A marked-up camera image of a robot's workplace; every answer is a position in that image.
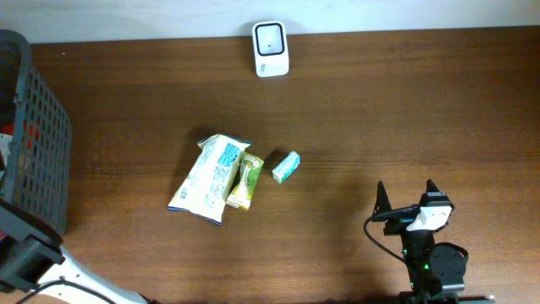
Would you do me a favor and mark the white blue snack bag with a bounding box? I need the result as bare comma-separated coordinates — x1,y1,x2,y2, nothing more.
168,133,251,225

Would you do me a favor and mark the green tissue pack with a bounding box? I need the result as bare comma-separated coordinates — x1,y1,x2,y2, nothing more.
272,151,300,184

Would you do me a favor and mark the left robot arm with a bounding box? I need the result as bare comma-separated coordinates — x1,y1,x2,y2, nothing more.
1,201,152,304

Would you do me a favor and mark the white barcode scanner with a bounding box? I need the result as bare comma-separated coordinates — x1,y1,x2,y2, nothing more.
251,20,289,78

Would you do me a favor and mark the green yellow snack packet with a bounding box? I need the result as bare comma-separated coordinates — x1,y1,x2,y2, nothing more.
226,153,264,211

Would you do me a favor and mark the right black camera cable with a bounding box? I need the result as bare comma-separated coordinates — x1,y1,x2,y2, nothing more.
363,215,407,263

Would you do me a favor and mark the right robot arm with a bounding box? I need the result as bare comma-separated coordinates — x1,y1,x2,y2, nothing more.
366,179,468,303

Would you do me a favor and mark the grey plastic mesh basket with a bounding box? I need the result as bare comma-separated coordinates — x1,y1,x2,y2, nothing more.
1,30,73,235

